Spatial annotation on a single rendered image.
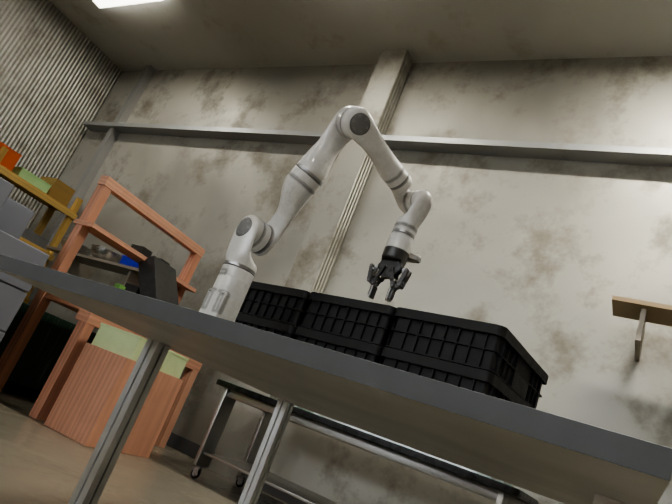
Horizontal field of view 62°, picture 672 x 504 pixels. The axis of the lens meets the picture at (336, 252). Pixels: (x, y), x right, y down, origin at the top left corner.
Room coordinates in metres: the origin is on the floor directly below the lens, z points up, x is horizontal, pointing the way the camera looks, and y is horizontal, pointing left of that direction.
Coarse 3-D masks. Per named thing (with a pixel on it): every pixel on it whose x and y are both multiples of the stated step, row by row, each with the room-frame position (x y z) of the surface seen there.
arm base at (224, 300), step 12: (228, 264) 1.47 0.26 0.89; (228, 276) 1.47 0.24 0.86; (240, 276) 1.47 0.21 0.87; (252, 276) 1.50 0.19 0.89; (216, 288) 1.48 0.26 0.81; (228, 288) 1.46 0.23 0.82; (240, 288) 1.48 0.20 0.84; (204, 300) 1.49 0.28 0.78; (216, 300) 1.47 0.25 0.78; (228, 300) 1.47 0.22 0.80; (240, 300) 1.49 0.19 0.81; (204, 312) 1.48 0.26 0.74; (216, 312) 1.46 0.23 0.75; (228, 312) 1.47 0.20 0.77
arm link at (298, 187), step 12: (288, 180) 1.43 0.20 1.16; (300, 180) 1.41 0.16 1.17; (312, 180) 1.41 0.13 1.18; (288, 192) 1.44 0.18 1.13; (300, 192) 1.43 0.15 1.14; (312, 192) 1.44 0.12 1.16; (288, 204) 1.46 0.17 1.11; (300, 204) 1.45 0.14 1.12; (276, 216) 1.50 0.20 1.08; (288, 216) 1.48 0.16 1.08; (276, 228) 1.50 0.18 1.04; (276, 240) 1.51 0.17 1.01; (252, 252) 1.53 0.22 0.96; (264, 252) 1.52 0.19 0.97
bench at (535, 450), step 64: (0, 256) 1.56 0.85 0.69; (128, 320) 1.56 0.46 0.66; (192, 320) 1.14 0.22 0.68; (128, 384) 2.00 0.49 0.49; (256, 384) 2.30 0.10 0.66; (320, 384) 1.22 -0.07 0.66; (384, 384) 0.90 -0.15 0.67; (448, 384) 0.85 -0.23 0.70; (448, 448) 1.64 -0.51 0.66; (512, 448) 1.00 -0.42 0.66; (576, 448) 0.74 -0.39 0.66; (640, 448) 0.71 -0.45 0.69
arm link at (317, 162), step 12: (336, 120) 1.38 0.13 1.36; (324, 132) 1.41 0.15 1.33; (336, 132) 1.41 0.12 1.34; (324, 144) 1.41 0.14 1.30; (336, 144) 1.43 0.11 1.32; (312, 156) 1.41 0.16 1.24; (324, 156) 1.41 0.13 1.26; (336, 156) 1.45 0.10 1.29; (300, 168) 1.41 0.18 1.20; (312, 168) 1.40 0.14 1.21; (324, 168) 1.42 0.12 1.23; (324, 180) 1.44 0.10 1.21
